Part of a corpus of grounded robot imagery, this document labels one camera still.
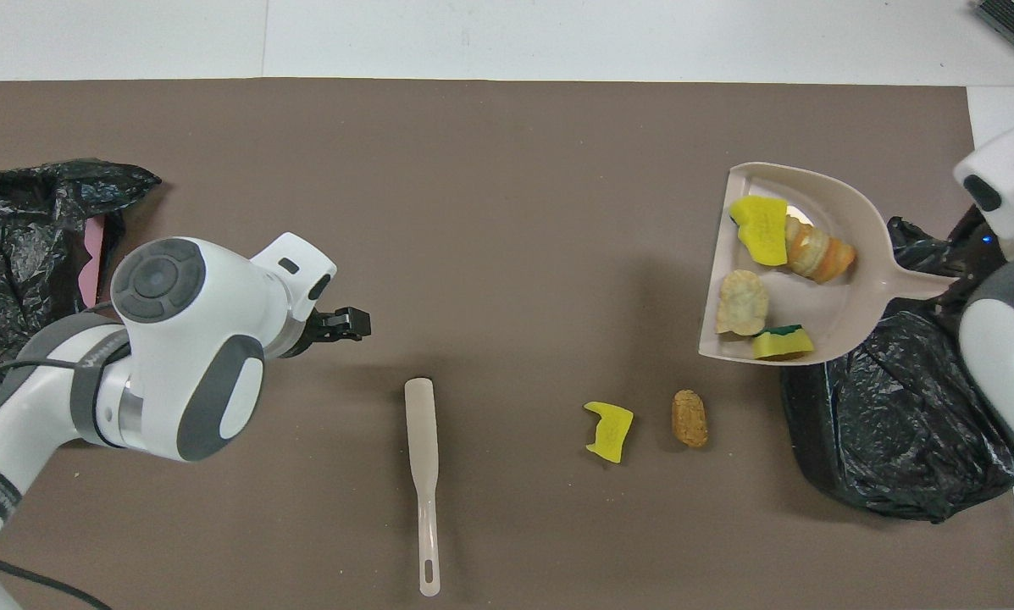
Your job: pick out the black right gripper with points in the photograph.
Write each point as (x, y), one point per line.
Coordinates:
(977, 263)

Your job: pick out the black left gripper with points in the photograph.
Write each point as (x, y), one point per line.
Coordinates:
(318, 330)

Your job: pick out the beige brush with black bristles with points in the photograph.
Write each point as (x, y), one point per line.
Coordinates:
(420, 424)

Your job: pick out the beige plastic dustpan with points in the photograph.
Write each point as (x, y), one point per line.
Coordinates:
(845, 313)

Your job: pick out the orange striped bread piece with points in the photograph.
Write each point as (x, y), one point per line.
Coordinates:
(820, 250)

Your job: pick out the yellow sponge with green layer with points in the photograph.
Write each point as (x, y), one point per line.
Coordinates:
(784, 344)

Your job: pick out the large yellow sponge piece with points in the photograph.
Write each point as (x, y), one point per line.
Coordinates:
(762, 229)

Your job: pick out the pale striped bread piece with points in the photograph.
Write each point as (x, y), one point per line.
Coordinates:
(742, 303)

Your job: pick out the notched yellow sponge piece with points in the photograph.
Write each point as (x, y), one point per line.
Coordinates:
(612, 430)

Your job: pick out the brown bread roll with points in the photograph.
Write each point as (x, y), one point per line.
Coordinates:
(689, 418)

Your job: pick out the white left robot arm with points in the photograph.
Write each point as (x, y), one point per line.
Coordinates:
(185, 347)

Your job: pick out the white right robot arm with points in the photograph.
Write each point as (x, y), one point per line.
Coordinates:
(1006, 356)

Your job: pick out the blue bin with black bag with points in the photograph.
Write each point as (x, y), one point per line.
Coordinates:
(879, 440)

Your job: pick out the pink bin with black bag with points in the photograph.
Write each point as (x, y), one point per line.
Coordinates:
(15, 229)

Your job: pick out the brown table mat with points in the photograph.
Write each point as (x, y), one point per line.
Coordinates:
(557, 152)

